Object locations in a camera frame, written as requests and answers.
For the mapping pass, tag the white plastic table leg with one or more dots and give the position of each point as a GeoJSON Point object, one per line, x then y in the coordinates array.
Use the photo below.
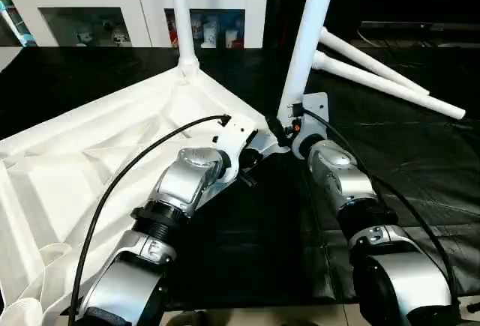
{"type": "Point", "coordinates": [182, 19]}
{"type": "Point", "coordinates": [375, 64]}
{"type": "Point", "coordinates": [304, 41]}
{"type": "Point", "coordinates": [390, 86]}

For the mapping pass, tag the white side table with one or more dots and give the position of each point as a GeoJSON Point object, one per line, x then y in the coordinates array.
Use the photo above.
{"type": "Point", "coordinates": [9, 56]}

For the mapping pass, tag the white plastic table top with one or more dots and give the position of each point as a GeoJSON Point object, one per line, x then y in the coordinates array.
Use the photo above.
{"type": "Point", "coordinates": [75, 168]}

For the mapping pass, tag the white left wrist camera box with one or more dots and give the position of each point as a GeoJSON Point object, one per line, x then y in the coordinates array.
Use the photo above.
{"type": "Point", "coordinates": [241, 140]}

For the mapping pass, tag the black stand foot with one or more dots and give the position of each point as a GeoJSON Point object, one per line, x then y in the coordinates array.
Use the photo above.
{"type": "Point", "coordinates": [473, 307]}

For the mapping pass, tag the white glass door cabinet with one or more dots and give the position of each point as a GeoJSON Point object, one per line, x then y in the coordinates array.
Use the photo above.
{"type": "Point", "coordinates": [90, 0]}

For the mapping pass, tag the white cup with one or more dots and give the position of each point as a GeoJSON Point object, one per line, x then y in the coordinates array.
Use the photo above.
{"type": "Point", "coordinates": [231, 40]}

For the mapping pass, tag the black work mat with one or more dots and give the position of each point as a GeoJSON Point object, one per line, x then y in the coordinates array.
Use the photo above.
{"type": "Point", "coordinates": [262, 243]}

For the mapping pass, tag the cyan plastic item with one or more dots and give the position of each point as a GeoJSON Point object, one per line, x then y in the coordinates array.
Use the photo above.
{"type": "Point", "coordinates": [16, 26]}

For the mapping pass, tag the red bottle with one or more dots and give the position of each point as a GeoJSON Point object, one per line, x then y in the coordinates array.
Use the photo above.
{"type": "Point", "coordinates": [175, 37]}

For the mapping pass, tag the white bottle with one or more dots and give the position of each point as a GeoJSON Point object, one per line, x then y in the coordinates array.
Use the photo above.
{"type": "Point", "coordinates": [210, 35]}

